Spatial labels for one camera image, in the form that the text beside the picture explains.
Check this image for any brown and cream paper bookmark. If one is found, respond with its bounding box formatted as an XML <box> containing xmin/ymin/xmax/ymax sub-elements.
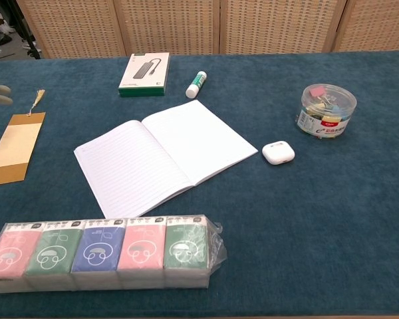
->
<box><xmin>0</xmin><ymin>88</ymin><xmax>47</xmax><ymax>187</ymax></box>

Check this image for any black tripod stand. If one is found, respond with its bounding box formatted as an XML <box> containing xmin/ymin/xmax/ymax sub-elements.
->
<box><xmin>6</xmin><ymin>0</ymin><xmax>43</xmax><ymax>60</ymax></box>

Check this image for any white green USB hub box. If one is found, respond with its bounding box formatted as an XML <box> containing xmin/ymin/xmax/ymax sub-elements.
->
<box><xmin>118</xmin><ymin>52</ymin><xmax>171</xmax><ymax>98</ymax></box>

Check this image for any open lined notebook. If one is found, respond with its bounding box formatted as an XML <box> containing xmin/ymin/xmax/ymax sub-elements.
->
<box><xmin>73</xmin><ymin>99</ymin><xmax>259</xmax><ymax>219</ymax></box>

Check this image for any wooden rattan folding screen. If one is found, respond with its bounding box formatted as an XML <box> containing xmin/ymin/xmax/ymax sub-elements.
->
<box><xmin>15</xmin><ymin>0</ymin><xmax>399</xmax><ymax>60</ymax></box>

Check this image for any wrapped pocket tissue multipack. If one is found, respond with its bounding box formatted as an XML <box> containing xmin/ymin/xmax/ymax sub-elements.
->
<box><xmin>0</xmin><ymin>214</ymin><xmax>228</xmax><ymax>294</ymax></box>

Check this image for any white green glue stick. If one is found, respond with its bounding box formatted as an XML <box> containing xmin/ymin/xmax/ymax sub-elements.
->
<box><xmin>185</xmin><ymin>70</ymin><xmax>208</xmax><ymax>99</ymax></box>

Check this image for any white earbuds case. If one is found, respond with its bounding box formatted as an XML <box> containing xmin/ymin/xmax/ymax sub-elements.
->
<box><xmin>261</xmin><ymin>140</ymin><xmax>295</xmax><ymax>165</ymax></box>

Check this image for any blue table cloth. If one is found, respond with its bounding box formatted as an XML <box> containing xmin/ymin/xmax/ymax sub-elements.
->
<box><xmin>0</xmin><ymin>50</ymin><xmax>399</xmax><ymax>318</ymax></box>

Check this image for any clear jar of binder clips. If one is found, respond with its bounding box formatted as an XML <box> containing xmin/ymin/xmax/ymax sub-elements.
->
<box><xmin>296</xmin><ymin>83</ymin><xmax>358</xmax><ymax>137</ymax></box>

